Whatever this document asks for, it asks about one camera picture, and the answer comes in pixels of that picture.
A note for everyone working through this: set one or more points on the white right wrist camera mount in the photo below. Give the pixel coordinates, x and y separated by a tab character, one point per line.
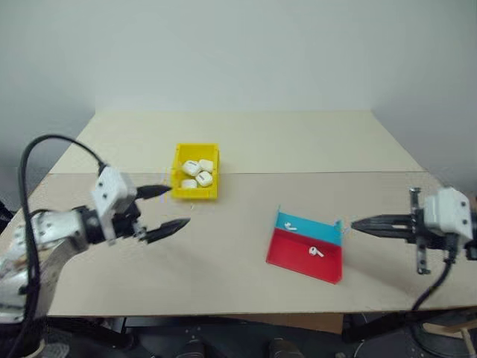
445	210

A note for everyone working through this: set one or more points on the red and blue tray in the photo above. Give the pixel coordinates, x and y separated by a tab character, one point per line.
298	265

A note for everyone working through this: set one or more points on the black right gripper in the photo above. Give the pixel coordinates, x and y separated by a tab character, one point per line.
420	231

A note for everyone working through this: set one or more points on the black table frame leg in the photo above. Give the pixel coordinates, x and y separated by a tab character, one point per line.
89	330
376	328

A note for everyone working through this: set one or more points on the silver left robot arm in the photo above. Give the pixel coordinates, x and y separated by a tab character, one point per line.
56	228

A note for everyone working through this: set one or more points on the brown board under table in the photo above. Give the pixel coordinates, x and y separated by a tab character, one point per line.
298	322

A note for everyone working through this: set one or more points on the yellow plastic bin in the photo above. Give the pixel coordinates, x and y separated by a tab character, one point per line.
194	194

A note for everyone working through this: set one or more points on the light wooden frame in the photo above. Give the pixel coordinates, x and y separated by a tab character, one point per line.
456	329

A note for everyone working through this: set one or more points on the dark rounded shape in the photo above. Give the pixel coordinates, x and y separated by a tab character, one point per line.
194	350
282	348

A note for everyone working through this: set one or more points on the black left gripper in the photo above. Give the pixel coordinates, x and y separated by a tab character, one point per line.
128	223

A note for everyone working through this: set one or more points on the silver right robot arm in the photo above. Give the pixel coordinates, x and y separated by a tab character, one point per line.
473	231

